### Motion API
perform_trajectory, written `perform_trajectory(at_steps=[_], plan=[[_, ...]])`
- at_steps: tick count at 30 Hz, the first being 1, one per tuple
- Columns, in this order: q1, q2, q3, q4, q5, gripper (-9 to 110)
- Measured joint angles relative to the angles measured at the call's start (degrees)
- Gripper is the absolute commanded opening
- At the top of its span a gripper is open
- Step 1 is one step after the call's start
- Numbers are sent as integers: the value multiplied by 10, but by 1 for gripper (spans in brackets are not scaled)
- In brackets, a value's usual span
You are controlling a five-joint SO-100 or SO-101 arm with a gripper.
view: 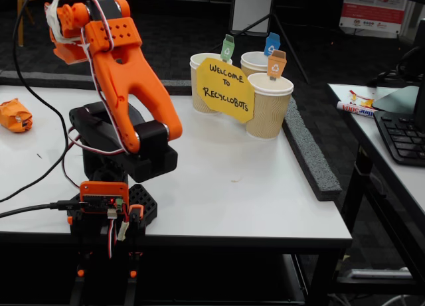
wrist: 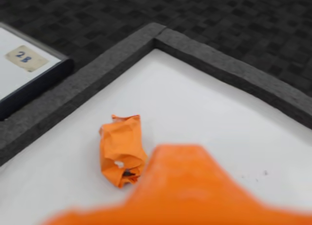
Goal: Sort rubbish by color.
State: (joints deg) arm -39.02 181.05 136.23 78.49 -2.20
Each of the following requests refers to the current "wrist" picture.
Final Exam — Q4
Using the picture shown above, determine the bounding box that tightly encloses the white table with sticker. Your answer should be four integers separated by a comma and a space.
0, 22, 75, 122

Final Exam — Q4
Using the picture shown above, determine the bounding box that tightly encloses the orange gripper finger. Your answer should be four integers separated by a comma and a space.
40, 143, 312, 225

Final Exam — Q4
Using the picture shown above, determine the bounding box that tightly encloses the paper sticker marked 2B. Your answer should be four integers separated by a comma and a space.
4, 44, 49, 73

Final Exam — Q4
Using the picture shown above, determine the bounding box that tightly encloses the grey foam strip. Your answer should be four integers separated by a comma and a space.
153, 27, 312, 130
0, 21, 168, 166

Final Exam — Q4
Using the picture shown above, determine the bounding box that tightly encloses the orange crumpled paper wad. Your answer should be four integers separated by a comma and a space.
98, 114, 149, 189

